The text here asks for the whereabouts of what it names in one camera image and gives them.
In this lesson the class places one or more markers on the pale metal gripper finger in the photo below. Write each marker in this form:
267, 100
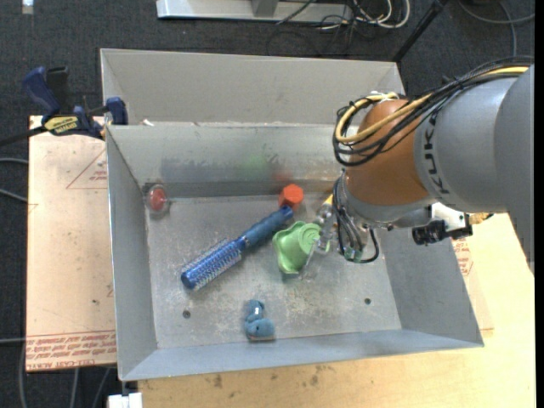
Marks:
323, 248
317, 239

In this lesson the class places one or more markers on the green plastic toy cup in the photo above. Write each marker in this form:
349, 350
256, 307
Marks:
291, 245

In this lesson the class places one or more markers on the grey metal bin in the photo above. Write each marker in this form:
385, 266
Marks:
255, 313

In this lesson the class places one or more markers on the blue hairbrush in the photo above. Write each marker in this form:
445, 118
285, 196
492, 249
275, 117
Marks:
221, 258

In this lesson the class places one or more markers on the blue toy animal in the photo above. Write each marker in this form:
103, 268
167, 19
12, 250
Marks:
257, 325

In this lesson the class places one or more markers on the red ball in clear cup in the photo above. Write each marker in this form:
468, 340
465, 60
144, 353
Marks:
157, 198

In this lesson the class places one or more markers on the brown cardboard board red print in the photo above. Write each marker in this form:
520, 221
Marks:
68, 249

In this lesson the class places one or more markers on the black cylinder on white bracket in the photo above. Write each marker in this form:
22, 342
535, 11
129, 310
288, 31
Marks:
433, 230

